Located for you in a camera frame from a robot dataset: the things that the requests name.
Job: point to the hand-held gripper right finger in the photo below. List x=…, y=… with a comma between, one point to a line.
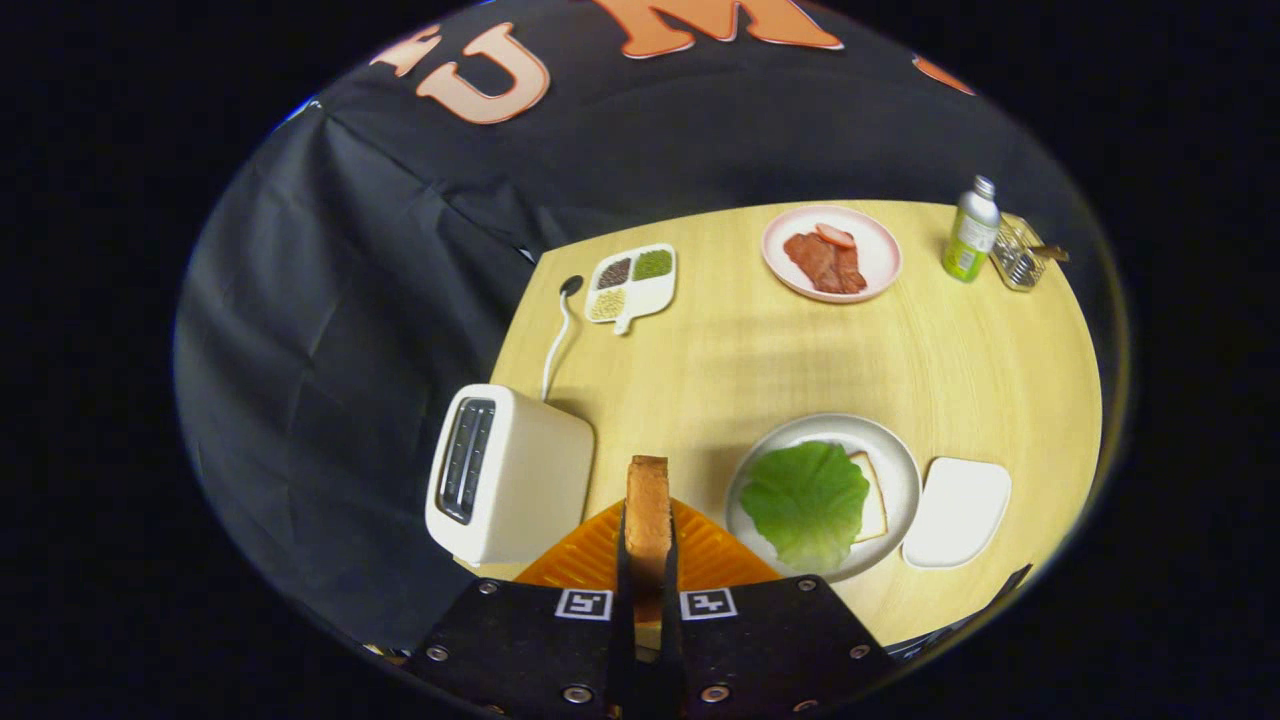
x=670, y=640

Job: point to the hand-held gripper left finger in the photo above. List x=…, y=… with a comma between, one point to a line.
x=623, y=640

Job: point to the toasted bread slice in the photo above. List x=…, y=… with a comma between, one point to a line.
x=648, y=510

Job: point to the green lettuce leaf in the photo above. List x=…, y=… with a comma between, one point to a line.
x=805, y=505

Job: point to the white toaster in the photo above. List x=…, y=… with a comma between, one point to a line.
x=530, y=470

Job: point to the white bread slice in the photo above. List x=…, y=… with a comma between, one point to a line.
x=872, y=510

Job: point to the round grey plate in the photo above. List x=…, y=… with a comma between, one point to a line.
x=895, y=470

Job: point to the white square plate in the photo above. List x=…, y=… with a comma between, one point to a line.
x=957, y=510

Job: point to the white divided seasoning tray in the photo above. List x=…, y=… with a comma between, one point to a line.
x=635, y=285

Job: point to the brown steak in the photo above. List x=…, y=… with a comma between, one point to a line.
x=825, y=262

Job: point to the red sausage slice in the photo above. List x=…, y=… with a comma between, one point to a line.
x=835, y=236

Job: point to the pink plate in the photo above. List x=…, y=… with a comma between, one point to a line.
x=880, y=255

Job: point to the silver bottle with green label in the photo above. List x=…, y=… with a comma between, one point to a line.
x=972, y=235

